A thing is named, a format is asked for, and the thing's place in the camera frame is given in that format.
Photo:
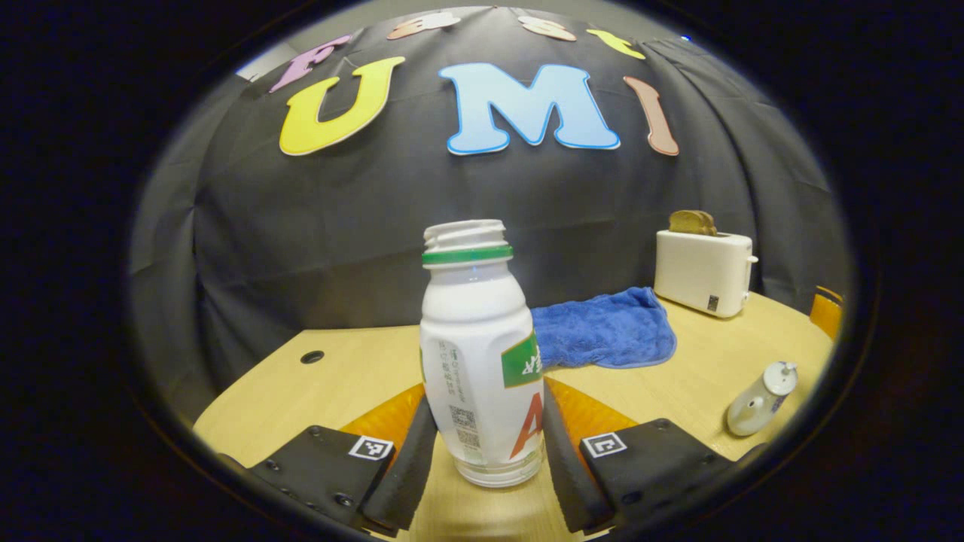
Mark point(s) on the blue towel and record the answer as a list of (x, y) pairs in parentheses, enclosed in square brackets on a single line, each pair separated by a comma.
[(602, 327)]

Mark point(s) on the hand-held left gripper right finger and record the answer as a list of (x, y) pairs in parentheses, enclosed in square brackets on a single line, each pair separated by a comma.
[(565, 474)]

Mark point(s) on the white plastic water bottle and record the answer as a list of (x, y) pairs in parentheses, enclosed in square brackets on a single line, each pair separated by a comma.
[(474, 339)]

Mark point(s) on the brown bread slice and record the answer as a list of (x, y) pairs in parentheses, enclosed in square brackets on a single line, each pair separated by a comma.
[(691, 223)]

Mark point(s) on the black backdrop cloth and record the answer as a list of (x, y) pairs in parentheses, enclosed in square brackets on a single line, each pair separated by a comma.
[(301, 226)]

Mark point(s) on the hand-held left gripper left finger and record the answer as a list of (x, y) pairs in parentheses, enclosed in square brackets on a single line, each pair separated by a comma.
[(410, 467)]

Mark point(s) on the white toaster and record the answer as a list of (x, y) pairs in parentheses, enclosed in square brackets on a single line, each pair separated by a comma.
[(700, 275)]

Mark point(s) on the white blue-flowered teacup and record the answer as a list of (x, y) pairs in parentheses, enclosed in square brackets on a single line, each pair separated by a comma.
[(745, 414)]

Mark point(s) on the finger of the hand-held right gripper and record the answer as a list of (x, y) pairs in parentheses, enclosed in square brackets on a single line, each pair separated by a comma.
[(827, 312)]

